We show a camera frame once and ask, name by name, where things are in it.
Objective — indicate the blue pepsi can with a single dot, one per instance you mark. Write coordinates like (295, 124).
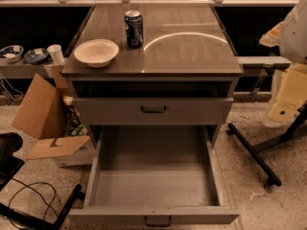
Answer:
(134, 28)

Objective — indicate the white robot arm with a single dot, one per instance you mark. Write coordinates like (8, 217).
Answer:
(290, 36)

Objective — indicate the grey drawer cabinet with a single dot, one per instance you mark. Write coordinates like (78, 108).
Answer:
(185, 54)

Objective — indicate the closed top drawer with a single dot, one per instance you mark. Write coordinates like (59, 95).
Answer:
(153, 111)

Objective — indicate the open middle drawer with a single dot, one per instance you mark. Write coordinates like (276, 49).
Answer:
(156, 176)

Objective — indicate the white paper bowl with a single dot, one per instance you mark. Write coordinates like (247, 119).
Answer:
(96, 53)

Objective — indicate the open cardboard box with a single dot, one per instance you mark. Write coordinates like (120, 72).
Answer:
(44, 114)

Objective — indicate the white paper cup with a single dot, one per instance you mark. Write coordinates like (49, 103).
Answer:
(56, 54)

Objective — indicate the dark blue bowl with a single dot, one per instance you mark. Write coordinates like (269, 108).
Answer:
(36, 56)

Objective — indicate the grey low shelf bench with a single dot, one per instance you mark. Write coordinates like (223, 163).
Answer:
(24, 70)

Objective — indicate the black table leg stand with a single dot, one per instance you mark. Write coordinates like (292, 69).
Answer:
(297, 129)

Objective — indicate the black chair seat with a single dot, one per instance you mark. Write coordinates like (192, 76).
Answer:
(9, 164)

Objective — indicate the blue patterned bowl left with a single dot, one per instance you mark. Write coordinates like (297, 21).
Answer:
(11, 54)

